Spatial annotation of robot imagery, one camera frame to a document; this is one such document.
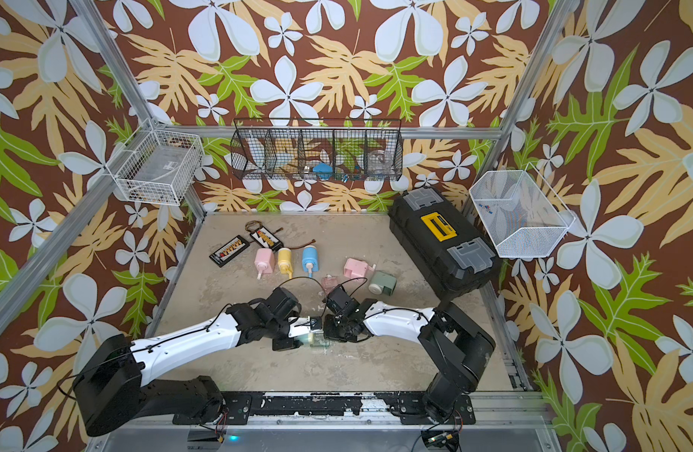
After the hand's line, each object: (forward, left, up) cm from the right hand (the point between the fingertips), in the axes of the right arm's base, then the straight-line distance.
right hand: (321, 335), depth 85 cm
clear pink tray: (+5, -4, +24) cm, 25 cm away
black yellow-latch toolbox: (+19, -41, +16) cm, 48 cm away
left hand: (+1, +6, +3) cm, 7 cm away
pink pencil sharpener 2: (+23, -11, +3) cm, 25 cm away
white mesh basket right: (+27, -61, +24) cm, 71 cm away
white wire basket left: (+41, +51, +33) cm, 73 cm away
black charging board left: (+33, +37, 0) cm, 50 cm away
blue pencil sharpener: (+24, +5, +5) cm, 25 cm away
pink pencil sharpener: (+24, +21, +6) cm, 32 cm away
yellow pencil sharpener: (+24, +13, +6) cm, 28 cm away
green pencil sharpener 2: (+16, -20, +3) cm, 26 cm away
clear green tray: (-1, +1, 0) cm, 2 cm away
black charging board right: (+39, +25, 0) cm, 46 cm away
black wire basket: (+56, +1, +29) cm, 63 cm away
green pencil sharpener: (-4, +4, +6) cm, 8 cm away
